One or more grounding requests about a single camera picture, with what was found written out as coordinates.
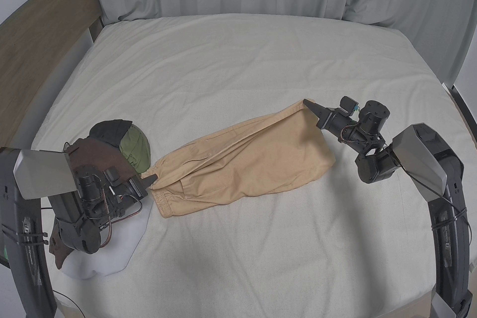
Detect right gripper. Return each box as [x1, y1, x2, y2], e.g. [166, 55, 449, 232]
[316, 107, 355, 141]

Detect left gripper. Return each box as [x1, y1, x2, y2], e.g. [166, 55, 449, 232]
[119, 176, 150, 205]

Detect beige shorts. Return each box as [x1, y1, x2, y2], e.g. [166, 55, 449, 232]
[149, 100, 336, 218]

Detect bed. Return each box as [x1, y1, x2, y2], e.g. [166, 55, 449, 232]
[0, 0, 477, 318]

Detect green garment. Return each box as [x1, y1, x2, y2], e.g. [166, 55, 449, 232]
[119, 124, 151, 175]

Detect dark brown garment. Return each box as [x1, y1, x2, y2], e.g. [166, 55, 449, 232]
[50, 137, 140, 269]

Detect white garment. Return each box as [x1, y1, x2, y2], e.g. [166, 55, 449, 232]
[61, 201, 150, 280]

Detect black garment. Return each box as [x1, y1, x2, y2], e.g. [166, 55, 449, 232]
[90, 119, 134, 149]

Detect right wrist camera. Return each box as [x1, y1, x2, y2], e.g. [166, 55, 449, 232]
[338, 96, 360, 115]

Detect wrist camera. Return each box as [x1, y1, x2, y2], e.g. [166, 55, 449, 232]
[104, 167, 123, 187]
[338, 96, 360, 115]

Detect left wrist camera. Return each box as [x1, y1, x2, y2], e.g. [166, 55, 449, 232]
[104, 167, 123, 187]

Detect black cable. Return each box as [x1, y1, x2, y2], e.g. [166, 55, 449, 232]
[54, 290, 84, 318]

